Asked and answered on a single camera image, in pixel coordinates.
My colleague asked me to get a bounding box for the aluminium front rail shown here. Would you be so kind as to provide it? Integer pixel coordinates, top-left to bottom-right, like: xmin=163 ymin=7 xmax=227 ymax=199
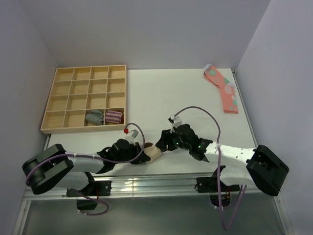
xmin=23 ymin=171 xmax=281 ymax=200

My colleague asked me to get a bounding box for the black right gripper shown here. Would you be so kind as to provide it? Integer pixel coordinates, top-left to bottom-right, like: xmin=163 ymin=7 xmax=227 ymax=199
xmin=155 ymin=128 xmax=191 ymax=152

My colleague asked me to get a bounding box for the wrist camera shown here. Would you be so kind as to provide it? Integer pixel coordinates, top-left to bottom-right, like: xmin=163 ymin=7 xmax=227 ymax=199
xmin=124 ymin=128 xmax=139 ymax=145
xmin=168 ymin=115 xmax=182 ymax=133

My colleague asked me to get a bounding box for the purple striped rolled sock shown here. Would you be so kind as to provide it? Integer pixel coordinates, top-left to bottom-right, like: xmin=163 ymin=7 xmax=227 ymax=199
xmin=104 ymin=110 xmax=124 ymax=124

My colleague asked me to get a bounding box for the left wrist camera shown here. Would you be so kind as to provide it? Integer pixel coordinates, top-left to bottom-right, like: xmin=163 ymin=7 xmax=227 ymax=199
xmin=124 ymin=128 xmax=139 ymax=145

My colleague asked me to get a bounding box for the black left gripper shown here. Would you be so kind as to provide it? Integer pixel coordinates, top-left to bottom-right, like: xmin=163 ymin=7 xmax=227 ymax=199
xmin=114 ymin=142 xmax=150 ymax=165

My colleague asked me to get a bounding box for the pink patterned sock pair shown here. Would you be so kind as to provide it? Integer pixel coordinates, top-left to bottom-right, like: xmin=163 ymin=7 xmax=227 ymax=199
xmin=203 ymin=64 xmax=238 ymax=114

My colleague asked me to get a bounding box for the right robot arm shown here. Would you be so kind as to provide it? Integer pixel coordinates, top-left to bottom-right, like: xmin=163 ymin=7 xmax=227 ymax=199
xmin=156 ymin=124 xmax=289 ymax=196

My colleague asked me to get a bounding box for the wooden compartment tray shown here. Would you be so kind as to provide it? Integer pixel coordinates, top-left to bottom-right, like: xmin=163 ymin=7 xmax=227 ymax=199
xmin=41 ymin=65 xmax=127 ymax=134

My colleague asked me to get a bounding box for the cream and brown sock pair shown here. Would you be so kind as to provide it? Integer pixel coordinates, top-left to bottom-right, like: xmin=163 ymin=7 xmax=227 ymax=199
xmin=143 ymin=142 xmax=162 ymax=164

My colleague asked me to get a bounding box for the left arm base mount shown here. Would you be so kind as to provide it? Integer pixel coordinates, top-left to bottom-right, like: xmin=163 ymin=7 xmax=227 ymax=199
xmin=66 ymin=180 xmax=112 ymax=216

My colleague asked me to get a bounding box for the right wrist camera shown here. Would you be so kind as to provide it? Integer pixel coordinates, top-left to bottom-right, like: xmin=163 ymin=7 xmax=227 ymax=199
xmin=168 ymin=115 xmax=182 ymax=133

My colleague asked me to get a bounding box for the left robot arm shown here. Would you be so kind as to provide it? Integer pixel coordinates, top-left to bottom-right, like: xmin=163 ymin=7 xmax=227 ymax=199
xmin=22 ymin=139 xmax=152 ymax=195

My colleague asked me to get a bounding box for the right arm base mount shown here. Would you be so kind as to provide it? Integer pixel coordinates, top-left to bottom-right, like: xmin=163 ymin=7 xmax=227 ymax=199
xmin=194 ymin=177 xmax=241 ymax=207

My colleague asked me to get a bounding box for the grey rolled sock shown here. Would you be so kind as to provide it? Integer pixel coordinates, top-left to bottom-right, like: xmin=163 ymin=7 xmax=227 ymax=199
xmin=85 ymin=110 xmax=104 ymax=126

